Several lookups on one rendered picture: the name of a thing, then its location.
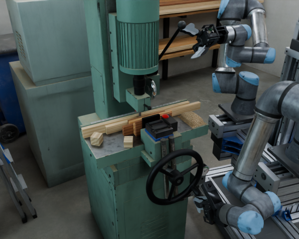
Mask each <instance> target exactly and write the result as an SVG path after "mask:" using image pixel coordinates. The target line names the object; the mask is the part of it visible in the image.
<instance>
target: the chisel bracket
mask: <svg viewBox="0 0 299 239"><path fill-rule="evenodd" d="M126 101H127V103H128V104H129V105H131V106H132V107H133V108H134V109H135V110H136V111H137V112H142V111H146V110H148V109H147V107H145V106H144V104H146V105H148V106H150V96H149V95H148V94H146V93H145V94H144V95H135V94H134V87H133V88H128V89H126Z"/></svg>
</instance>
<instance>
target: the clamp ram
mask: <svg viewBox="0 0 299 239"><path fill-rule="evenodd" d="M157 120H160V114H155V115H151V116H147V117H144V118H142V129H143V128H146V126H145V124H146V123H149V122H153V121H157Z"/></svg>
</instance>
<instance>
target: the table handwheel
mask: <svg viewBox="0 0 299 239"><path fill-rule="evenodd" d="M179 156H192V157H193V158H194V159H195V160H196V163H195V164H193V165H192V166H191V167H189V168H187V169H186V170H184V171H182V172H179V171H178V170H174V169H173V168H172V167H171V166H170V165H169V164H168V167H167V169H166V170H164V169H163V166H164V165H165V164H166V163H168V162H169V161H171V160H172V159H174V158H176V157H179ZM196 167H197V171H196V175H195V177H194V179H193V181H192V182H191V183H190V185H189V186H188V187H187V188H186V189H185V190H184V191H182V192H181V193H180V194H178V195H176V196H174V197H172V195H173V192H174V189H175V186H179V185H181V184H182V183H183V181H184V176H183V175H185V174H186V173H188V172H189V171H191V170H193V169H194V168H196ZM203 169H204V164H203V160H202V158H201V156H200V155H199V154H198V153H197V152H196V151H194V150H192V149H187V148H185V149H179V150H175V151H173V152H171V153H169V154H167V155H166V156H164V157H163V158H162V159H160V160H159V161H158V162H157V163H156V164H155V166H154V167H153V169H152V170H151V172H150V174H149V176H148V178H147V182H146V193H147V196H148V198H149V199H150V200H151V201H152V202H153V203H155V204H157V205H170V204H174V203H176V202H179V201H180V200H182V199H184V198H185V197H186V196H188V195H189V194H190V193H191V192H192V190H191V188H190V186H194V187H196V186H197V184H198V182H199V181H200V179H201V176H202V173H203ZM158 172H161V173H163V174H165V175H167V176H168V180H169V181H170V182H171V183H172V185H171V189H170V192H169V195H168V198H167V199H160V198H158V197H156V196H155V195H154V193H153V190H152V187H153V182H154V179H155V177H156V175H157V174H158Z"/></svg>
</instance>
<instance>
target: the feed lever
mask: <svg viewBox="0 0 299 239"><path fill-rule="evenodd" d="M185 28H186V23H185V22H184V21H180V22H179V23H178V29H177V30H176V32H175V33H174V35H173V36H172V38H171V39H170V41H169V42H168V44H167V45H166V47H165V48H164V49H163V51H162V52H161V54H160V55H159V61H160V59H161V58H162V56H163V55H164V53H165V52H166V50H167V49H168V48H169V46H170V45H171V43H172V42H173V40H174V39H175V38H176V36H177V35H178V33H179V32H180V30H183V29H185ZM157 73H158V70H157V71H156V72H154V73H151V74H147V76H153V75H157Z"/></svg>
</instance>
